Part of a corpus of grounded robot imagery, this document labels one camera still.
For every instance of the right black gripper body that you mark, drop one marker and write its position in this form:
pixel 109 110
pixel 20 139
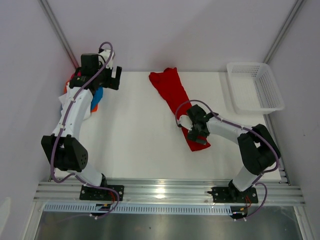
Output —
pixel 193 134

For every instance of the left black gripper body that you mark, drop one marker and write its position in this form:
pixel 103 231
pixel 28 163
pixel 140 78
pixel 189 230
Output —
pixel 106 80

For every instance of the red t shirt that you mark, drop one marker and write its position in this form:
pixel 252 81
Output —
pixel 169 86

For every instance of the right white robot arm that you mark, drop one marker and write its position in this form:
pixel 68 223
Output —
pixel 258 150

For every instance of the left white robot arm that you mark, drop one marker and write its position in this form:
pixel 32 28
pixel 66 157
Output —
pixel 66 155

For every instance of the blue t shirt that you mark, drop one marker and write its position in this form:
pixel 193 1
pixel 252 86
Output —
pixel 97 97

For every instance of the pink t shirt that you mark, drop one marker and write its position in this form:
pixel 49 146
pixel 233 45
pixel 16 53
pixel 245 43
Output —
pixel 75 75

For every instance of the orange t shirt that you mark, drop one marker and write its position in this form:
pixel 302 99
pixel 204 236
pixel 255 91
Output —
pixel 93 108

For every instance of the white plastic basket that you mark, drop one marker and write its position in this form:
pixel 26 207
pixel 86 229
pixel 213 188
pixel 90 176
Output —
pixel 253 88

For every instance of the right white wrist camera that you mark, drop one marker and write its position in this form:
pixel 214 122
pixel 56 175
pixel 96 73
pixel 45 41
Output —
pixel 185 122

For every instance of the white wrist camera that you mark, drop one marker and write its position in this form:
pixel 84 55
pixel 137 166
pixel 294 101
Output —
pixel 185 122
pixel 104 55

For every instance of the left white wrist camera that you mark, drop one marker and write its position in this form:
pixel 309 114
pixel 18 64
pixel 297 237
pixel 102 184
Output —
pixel 104 55

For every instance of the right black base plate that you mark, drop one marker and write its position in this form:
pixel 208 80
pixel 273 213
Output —
pixel 225 195

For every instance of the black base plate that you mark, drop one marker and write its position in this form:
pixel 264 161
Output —
pixel 225 195
pixel 94 194

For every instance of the aluminium mounting rail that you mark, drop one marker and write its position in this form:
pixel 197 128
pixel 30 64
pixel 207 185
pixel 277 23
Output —
pixel 168 192

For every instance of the white slotted cable duct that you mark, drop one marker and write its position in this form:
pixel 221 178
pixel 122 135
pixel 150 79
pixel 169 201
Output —
pixel 130 208

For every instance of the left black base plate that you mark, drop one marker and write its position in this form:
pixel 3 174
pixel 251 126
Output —
pixel 94 194

